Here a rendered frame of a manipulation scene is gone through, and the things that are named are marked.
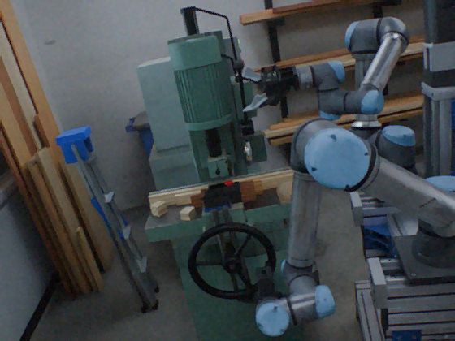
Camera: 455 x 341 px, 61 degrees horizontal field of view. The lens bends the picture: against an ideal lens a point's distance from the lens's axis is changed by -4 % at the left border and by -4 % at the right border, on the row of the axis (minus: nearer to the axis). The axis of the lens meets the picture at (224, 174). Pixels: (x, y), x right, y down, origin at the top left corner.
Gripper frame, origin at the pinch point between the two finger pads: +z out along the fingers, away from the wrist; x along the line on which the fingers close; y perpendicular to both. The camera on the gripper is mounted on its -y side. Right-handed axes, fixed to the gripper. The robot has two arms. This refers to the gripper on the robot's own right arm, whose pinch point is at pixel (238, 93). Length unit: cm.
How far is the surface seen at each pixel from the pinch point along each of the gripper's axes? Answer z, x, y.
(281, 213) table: -7.4, 35.4, -27.0
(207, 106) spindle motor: 11.2, 0.5, -3.0
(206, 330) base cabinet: 30, 68, -60
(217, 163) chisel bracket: 12.2, 13.6, -21.2
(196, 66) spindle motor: 12.2, -9.2, 7.4
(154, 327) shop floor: 70, 57, -126
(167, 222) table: 34, 31, -26
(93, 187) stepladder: 84, -14, -76
